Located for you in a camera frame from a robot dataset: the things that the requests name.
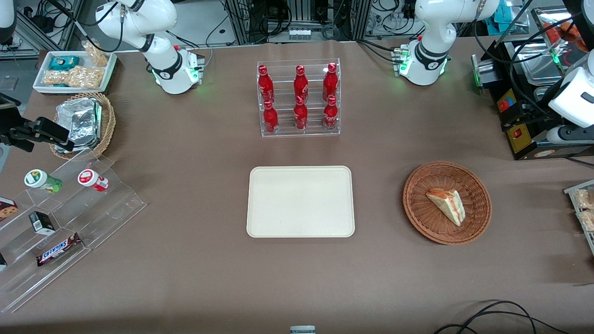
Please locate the brown cookie box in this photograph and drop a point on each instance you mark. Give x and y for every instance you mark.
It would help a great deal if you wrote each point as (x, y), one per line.
(7, 208)

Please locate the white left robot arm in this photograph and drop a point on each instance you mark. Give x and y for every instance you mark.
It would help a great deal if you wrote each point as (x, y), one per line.
(434, 28)

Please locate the small clear nut bag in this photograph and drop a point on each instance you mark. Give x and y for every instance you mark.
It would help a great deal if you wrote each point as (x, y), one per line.
(96, 53)

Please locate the red cola bottle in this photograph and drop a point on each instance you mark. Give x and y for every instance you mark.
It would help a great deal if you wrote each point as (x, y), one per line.
(300, 116)
(300, 83)
(270, 118)
(330, 115)
(265, 86)
(330, 82)

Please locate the silver foil package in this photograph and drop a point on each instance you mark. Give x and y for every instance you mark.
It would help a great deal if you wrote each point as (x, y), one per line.
(81, 123)

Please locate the white power strip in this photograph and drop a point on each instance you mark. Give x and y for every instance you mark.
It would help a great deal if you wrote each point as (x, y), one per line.
(300, 33)

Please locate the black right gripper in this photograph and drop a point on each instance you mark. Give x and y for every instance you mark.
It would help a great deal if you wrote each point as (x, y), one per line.
(10, 122)

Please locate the clear acrylic stepped shelf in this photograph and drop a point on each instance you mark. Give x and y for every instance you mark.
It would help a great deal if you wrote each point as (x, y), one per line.
(100, 215)

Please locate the teal snack packet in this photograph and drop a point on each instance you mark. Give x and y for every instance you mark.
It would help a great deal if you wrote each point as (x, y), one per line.
(64, 63)

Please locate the steel tray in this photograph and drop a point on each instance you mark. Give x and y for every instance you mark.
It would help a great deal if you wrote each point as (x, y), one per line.
(538, 62)

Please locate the green lidded cup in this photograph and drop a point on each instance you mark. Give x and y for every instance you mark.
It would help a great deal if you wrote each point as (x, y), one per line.
(39, 179)

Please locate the clear snack bag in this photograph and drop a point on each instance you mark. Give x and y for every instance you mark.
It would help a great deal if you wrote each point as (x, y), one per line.
(587, 221)
(584, 199)

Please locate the white rectangular snack tray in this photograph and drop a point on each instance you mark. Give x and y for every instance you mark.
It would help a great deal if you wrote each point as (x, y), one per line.
(41, 76)

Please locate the large clear nut bag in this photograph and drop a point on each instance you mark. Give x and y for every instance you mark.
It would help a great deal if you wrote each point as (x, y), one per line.
(76, 77)

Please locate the Snickers chocolate bar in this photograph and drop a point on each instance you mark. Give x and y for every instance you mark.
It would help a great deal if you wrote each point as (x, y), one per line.
(58, 250)

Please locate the red lidded cup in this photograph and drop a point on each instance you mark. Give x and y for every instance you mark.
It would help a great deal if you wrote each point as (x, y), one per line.
(90, 178)

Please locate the light wicker basket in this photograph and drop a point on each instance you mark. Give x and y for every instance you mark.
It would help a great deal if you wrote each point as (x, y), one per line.
(107, 123)

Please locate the black control box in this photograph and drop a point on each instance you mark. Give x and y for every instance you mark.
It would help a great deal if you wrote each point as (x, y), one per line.
(515, 116)

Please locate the brown wicker basket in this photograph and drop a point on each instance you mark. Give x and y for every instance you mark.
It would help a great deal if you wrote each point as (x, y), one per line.
(420, 211)

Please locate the cream plastic tray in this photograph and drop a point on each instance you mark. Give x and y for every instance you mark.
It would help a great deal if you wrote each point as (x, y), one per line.
(300, 202)

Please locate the clear acrylic bottle rack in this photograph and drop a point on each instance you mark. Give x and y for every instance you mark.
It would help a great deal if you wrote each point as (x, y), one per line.
(284, 109)

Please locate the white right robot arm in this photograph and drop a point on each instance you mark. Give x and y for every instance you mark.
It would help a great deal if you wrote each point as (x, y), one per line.
(139, 25)

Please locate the small black carton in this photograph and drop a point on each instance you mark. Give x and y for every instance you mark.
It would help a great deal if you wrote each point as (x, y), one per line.
(41, 222)

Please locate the triangle sandwich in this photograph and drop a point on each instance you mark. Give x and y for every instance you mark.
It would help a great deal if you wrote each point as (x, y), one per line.
(448, 204)

